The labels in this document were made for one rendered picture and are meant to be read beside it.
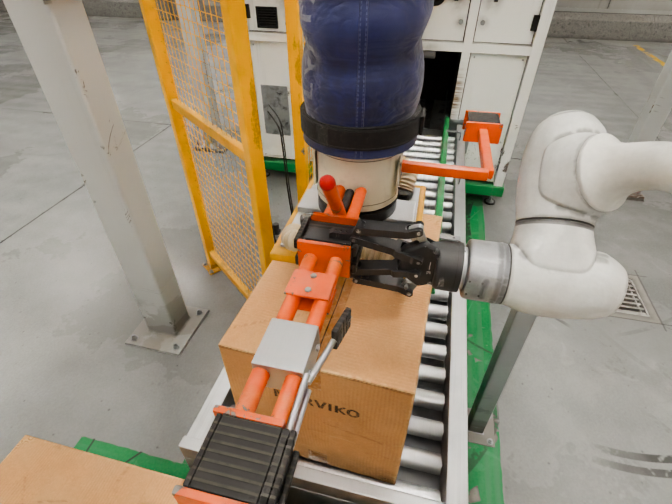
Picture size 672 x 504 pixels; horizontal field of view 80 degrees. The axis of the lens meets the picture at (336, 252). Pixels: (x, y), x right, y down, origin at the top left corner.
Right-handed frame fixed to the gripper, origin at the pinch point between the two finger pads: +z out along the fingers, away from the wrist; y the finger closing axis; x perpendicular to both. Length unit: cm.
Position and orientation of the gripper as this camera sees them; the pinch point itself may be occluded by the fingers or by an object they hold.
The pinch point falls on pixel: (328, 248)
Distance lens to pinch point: 63.3
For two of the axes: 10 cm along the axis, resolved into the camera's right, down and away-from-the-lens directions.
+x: 2.3, -6.1, 7.6
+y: 0.0, 7.8, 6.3
